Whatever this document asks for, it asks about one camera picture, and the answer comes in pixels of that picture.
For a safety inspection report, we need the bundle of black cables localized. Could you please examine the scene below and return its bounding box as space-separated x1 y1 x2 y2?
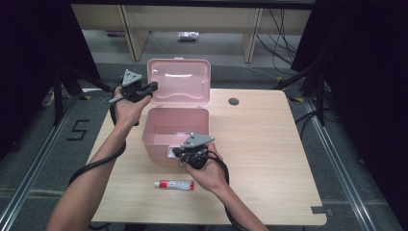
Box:
256 8 299 76

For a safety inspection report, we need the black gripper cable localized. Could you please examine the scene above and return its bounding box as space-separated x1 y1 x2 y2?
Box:
205 150 248 231
68 102 128 187

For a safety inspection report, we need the pink storage box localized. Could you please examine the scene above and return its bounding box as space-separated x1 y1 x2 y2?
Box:
141 57 212 167

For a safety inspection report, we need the black metal stand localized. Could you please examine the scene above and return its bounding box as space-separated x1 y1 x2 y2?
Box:
52 62 115 126
272 65 326 127

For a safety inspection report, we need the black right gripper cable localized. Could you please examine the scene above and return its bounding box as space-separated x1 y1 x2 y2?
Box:
205 150 248 231

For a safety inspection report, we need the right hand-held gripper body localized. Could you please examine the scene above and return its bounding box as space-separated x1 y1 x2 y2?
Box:
177 132 216 170

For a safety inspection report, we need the white floor cable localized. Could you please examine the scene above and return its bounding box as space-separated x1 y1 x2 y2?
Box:
41 90 56 108

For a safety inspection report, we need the red and white ointment tube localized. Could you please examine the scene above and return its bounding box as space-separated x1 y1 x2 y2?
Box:
154 179 195 193

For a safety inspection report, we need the person's right hand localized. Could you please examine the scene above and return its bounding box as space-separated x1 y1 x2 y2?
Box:
184 142 230 193

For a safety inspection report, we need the black curtain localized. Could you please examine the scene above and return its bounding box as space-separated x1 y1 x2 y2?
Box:
290 0 408 225
0 0 100 162

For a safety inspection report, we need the beige desk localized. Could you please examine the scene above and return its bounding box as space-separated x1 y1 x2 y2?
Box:
70 4 312 64

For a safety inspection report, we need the aluminium floor rail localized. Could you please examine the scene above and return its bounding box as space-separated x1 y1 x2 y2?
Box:
0 95 80 231
302 97 376 231

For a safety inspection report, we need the person's left hand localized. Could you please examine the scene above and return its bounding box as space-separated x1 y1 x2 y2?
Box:
114 86 152 129

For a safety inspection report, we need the dark tape patch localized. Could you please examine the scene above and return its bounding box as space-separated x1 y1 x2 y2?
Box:
311 206 335 217

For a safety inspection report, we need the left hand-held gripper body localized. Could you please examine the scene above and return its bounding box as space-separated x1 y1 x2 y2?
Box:
107 68 147 104

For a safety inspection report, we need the silver foil packet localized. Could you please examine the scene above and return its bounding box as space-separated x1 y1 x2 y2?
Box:
177 31 200 42

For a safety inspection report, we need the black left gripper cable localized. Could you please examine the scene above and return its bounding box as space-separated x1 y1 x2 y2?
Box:
68 102 128 187

